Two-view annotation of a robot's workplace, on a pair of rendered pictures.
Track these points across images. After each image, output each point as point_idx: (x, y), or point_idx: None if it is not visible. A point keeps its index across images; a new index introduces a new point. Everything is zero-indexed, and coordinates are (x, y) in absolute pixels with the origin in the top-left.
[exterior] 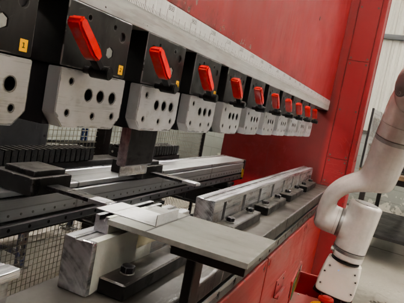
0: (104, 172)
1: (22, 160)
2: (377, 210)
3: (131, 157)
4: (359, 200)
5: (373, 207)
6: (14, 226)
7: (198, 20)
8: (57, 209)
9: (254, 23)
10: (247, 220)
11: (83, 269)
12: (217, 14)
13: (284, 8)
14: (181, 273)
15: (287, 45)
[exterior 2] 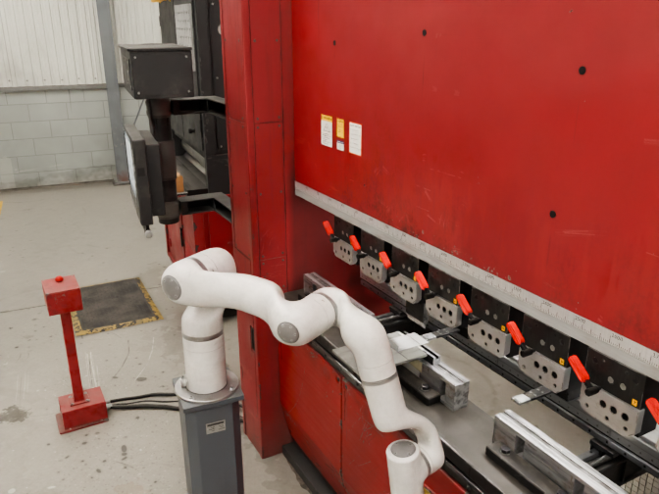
0: None
1: None
2: (386, 449)
3: (408, 310)
4: (409, 445)
5: (392, 448)
6: (459, 344)
7: (428, 243)
8: (483, 355)
9: (510, 256)
10: (521, 475)
11: None
12: (446, 241)
13: (604, 245)
14: (405, 393)
15: (649, 308)
